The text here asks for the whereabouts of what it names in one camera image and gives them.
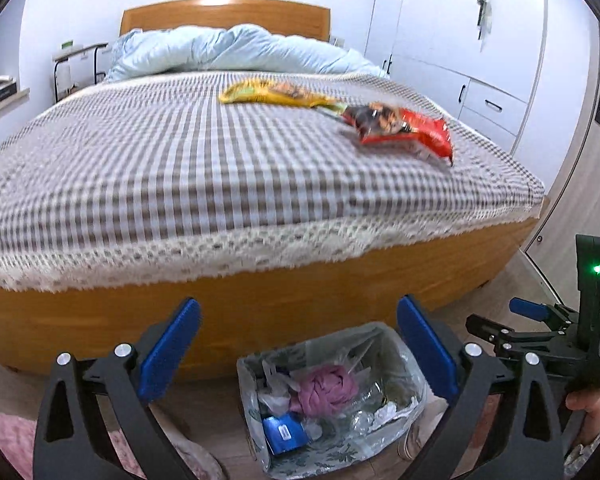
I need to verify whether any person's right forearm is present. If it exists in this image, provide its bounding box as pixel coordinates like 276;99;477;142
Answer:
562;425;600;478

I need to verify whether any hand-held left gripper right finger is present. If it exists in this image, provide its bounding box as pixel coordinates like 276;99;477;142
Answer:
396;294;565;480

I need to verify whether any blue carton box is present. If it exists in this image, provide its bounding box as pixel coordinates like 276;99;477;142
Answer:
261;411;308;457

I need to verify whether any person's right white slipper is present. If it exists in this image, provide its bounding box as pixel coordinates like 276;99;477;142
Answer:
397;417;433;461

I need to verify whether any beige wooden door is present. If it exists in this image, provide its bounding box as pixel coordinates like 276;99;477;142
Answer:
517;20;600;311

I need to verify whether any white wardrobe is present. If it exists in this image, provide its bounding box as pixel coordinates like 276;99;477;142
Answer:
362;0;551;153

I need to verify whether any person's left white slipper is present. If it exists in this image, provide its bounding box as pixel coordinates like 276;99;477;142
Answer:
162;430;226;480

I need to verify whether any yellow snack packet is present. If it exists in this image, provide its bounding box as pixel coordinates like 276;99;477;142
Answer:
219;76;331;109

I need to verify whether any black frame side table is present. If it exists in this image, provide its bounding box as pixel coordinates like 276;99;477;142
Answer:
51;41;110;103

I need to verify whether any wooden bed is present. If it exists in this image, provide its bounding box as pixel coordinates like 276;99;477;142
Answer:
0;0;551;376

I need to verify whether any light blue duvet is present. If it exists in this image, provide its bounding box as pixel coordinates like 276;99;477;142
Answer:
104;23;391;82

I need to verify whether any red snack bag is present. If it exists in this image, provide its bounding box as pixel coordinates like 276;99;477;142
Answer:
340;101;455;167

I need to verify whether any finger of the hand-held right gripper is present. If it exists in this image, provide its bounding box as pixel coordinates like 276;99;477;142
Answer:
509;297;578;333
466;314;536;358

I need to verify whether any hanging pale pouch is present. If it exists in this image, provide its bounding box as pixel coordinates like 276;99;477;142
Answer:
476;0;495;53

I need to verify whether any pink shaggy rug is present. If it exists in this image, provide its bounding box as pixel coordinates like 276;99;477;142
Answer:
0;310;600;480

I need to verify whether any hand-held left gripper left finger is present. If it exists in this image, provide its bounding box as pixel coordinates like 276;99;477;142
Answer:
32;297;202;480

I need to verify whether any bin with floral liner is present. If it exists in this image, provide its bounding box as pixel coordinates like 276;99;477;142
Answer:
236;322;427;478

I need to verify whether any translucent white plastic bag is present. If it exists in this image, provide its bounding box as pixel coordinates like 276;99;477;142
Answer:
257;355;306;413

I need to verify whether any person's white slipper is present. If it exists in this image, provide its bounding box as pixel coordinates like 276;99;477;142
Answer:
162;430;226;480
397;417;433;461

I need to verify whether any wooden window sill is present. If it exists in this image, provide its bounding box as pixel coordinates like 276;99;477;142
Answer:
0;87;31;123

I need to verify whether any person's right hand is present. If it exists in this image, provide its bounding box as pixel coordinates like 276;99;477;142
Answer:
564;387;600;443

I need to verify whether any purple towel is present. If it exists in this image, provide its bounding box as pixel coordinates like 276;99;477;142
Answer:
290;364;361;418

